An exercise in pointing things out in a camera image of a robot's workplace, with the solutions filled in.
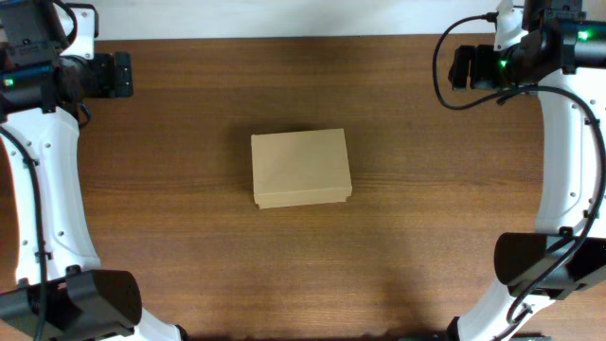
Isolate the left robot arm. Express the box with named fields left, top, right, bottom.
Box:
left=1, top=0, right=187, bottom=340

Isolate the brown cardboard box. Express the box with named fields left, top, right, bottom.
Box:
left=251, top=129, right=353, bottom=209

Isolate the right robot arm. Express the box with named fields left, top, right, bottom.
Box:
left=445, top=1, right=605, bottom=340

